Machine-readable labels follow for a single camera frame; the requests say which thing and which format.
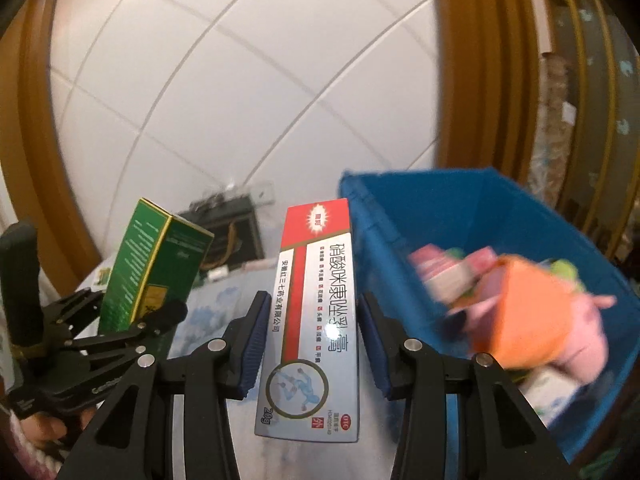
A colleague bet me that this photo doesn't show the dark green box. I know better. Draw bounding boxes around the dark green box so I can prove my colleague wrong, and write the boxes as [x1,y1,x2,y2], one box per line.
[97,197,216,357]

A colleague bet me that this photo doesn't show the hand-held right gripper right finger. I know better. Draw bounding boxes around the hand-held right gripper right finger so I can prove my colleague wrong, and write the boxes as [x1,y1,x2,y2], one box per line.
[357,292,576,480]

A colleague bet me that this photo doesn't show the light blue desktop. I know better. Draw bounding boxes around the light blue desktop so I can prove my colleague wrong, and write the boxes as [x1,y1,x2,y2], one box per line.
[75,257,416,480]

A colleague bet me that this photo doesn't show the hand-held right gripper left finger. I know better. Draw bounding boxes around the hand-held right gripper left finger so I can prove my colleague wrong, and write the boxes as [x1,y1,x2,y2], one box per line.
[60,290,273,480]

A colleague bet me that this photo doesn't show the patterned glass panel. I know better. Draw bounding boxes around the patterned glass panel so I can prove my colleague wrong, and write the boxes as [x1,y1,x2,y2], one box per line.
[520,0,640,272]

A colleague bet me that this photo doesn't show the wooden door frame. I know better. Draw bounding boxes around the wooden door frame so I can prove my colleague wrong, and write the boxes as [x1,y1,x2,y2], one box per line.
[0,0,107,292]
[427,0,547,182]

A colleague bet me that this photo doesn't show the black gift box gold handles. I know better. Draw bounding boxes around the black gift box gold handles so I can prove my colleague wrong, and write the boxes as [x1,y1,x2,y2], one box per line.
[177,195,266,272]

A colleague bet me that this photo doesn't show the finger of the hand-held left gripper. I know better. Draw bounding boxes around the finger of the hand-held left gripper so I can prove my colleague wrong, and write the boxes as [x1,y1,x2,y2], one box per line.
[65,300,189,376]
[40,287,107,346]

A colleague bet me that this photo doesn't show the pink pig plush toy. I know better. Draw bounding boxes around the pink pig plush toy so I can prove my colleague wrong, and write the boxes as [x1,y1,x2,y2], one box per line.
[446,254,619,387]

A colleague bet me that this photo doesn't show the blue plastic crate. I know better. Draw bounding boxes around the blue plastic crate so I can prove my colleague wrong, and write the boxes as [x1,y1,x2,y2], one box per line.
[339,167,640,467]

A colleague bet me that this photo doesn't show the green plush toy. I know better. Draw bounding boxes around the green plush toy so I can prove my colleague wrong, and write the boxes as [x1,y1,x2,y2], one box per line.
[445,246,582,292]

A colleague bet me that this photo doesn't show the red white ointment box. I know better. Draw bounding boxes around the red white ointment box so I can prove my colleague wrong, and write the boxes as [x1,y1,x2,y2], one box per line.
[254,198,362,444]

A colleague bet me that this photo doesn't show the person's left hand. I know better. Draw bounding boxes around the person's left hand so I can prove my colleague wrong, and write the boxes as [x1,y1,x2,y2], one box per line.
[20,411,72,450]

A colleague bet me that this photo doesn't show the pink box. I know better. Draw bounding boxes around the pink box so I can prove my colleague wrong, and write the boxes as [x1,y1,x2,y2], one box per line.
[409,243,501,307]

